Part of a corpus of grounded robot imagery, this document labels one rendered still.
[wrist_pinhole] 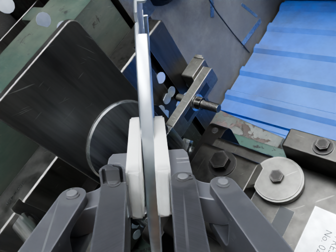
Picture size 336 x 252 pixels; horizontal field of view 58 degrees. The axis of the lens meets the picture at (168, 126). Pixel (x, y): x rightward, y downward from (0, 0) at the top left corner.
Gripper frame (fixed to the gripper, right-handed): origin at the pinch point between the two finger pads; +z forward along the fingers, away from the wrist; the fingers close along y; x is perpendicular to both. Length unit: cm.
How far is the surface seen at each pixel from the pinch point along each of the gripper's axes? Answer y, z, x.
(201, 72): 10.7, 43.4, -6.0
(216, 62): 43, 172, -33
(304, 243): 15.0, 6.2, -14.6
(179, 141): 5.0, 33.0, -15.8
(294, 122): 80, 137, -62
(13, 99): -14.2, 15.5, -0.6
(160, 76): 2.3, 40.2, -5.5
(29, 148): -19.8, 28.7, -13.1
